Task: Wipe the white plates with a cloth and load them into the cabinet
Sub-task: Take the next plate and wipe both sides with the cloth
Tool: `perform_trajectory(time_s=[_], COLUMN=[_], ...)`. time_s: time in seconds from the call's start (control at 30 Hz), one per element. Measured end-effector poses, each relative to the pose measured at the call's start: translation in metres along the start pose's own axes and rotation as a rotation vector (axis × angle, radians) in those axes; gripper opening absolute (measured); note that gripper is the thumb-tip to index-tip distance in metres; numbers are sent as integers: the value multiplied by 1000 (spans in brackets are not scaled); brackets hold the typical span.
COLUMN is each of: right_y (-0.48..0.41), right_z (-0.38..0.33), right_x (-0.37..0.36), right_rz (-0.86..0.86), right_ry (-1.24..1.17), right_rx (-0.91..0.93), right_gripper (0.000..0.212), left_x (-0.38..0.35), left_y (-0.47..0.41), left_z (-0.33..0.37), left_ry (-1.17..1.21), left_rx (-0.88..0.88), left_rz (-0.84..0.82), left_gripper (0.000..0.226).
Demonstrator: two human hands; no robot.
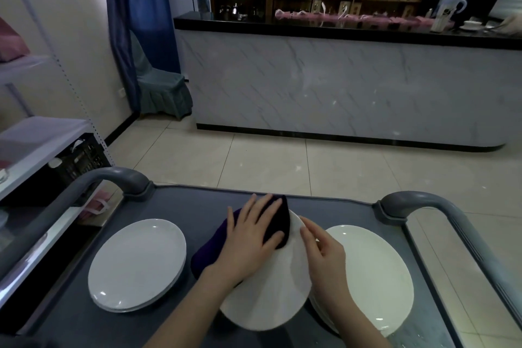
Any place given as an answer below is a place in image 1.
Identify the white metal shelf rack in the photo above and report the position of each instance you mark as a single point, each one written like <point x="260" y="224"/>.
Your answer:
<point x="38" y="141"/>

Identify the person's left forearm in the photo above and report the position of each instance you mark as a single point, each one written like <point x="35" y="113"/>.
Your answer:
<point x="191" y="315"/>

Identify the stack of white plates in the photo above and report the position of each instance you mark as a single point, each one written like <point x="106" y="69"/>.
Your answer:
<point x="134" y="262"/>
<point x="375" y="274"/>

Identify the grey service cart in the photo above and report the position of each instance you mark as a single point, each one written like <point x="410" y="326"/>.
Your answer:
<point x="183" y="205"/>

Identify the white cloth bag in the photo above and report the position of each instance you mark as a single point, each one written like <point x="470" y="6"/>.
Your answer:
<point x="511" y="26"/>

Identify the person's right forearm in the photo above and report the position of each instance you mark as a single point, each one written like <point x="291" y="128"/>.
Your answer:
<point x="350" y="323"/>

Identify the dark blue cleaning cloth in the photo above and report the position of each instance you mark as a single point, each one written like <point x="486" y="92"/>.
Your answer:
<point x="277" y="217"/>

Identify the black plastic crate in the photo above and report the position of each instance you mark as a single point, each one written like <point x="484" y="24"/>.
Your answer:
<point x="85" y="164"/>

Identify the chair with grey-green cover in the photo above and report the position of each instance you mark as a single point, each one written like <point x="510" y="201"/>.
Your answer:
<point x="163" y="95"/>

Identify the white cup on saucer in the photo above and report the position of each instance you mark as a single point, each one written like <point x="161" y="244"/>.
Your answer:
<point x="472" y="26"/>

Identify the blue curtain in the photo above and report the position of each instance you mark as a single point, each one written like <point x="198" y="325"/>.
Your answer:
<point x="140" y="5"/>

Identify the marble bar counter black top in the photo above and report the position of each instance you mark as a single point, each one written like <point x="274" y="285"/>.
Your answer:
<point x="334" y="86"/>

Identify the row of pink bags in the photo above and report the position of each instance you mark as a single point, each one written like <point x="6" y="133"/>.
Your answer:
<point x="367" y="19"/>

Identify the person's right hand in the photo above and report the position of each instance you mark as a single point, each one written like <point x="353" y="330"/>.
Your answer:
<point x="328" y="266"/>

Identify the white round plate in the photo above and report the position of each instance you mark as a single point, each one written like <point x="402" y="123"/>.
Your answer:
<point x="269" y="299"/>

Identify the small white cup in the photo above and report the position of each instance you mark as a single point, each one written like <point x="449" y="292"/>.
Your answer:
<point x="55" y="163"/>

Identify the person's left hand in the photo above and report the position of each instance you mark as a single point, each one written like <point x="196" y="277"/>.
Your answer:
<point x="244" y="250"/>

